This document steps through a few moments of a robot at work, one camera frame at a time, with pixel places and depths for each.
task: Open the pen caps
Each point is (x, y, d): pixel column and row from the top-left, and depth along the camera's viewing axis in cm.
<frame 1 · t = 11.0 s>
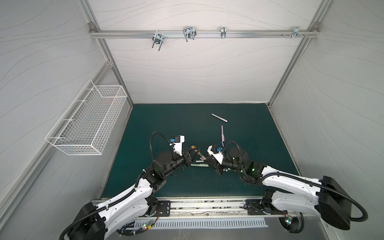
left hand: (200, 147, 72), fingers closed
right hand: (207, 154, 76), fingers closed
pale pink white pen: (219, 118, 114), on the table
pink pen: (223, 137, 103), on the table
brown pen: (201, 155, 75), point 19 cm above the table
white pen: (199, 161, 86), point 7 cm above the table

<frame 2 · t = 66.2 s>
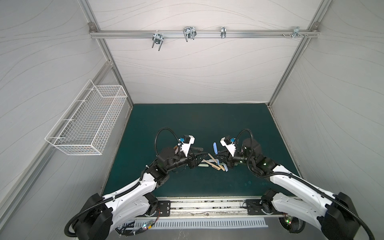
left hand: (207, 150, 71), fingers open
right hand: (217, 150, 75), fingers closed
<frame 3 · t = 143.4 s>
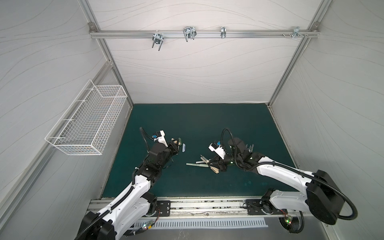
left hand: (180, 137, 80), fingers closed
right hand: (211, 158, 79), fingers closed
lavender pen cap: (184, 146, 98), on the table
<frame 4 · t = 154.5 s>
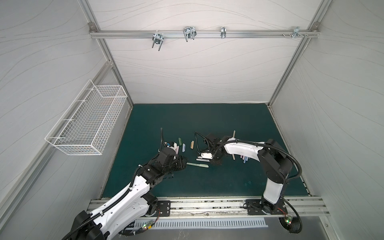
left hand: (186, 157, 80), fingers open
right hand: (215, 154, 92), fingers closed
